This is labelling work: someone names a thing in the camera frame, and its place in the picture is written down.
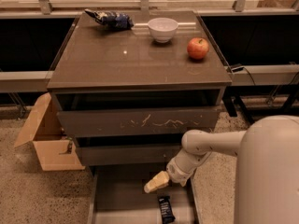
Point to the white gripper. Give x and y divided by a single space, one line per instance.
176 173

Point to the dark blue rxbar wrapper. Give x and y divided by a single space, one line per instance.
166 210

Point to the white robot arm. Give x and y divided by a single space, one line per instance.
267 168

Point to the grey bottom drawer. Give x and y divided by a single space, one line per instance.
118 197

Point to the grey drawer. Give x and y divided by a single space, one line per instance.
118 197
123 114
112 150

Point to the grey top drawer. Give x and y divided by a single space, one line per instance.
123 114

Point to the grey middle drawer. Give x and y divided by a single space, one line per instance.
112 150

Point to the grey drawer cabinet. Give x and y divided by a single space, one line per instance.
99 60

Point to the black rolling stand leg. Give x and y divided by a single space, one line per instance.
234 102

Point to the cardboard box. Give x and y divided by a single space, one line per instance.
55 151

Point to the red apple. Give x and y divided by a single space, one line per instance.
197 48

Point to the white bowl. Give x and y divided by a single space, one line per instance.
162 29

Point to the blue chip bag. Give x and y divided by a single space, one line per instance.
111 19

